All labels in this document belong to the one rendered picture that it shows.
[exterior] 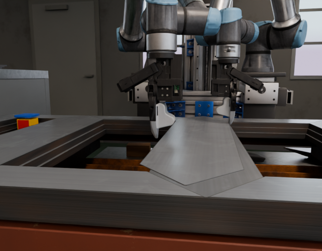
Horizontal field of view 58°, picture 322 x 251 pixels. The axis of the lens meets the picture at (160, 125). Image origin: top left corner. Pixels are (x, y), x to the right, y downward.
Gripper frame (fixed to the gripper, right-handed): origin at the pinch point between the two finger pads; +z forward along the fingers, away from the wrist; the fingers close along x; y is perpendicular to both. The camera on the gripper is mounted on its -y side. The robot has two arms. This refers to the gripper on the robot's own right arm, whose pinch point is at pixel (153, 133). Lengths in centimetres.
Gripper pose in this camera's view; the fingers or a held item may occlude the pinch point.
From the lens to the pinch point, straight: 74.9
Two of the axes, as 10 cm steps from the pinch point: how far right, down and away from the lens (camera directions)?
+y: 9.9, 0.2, -1.3
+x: 1.3, -1.6, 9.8
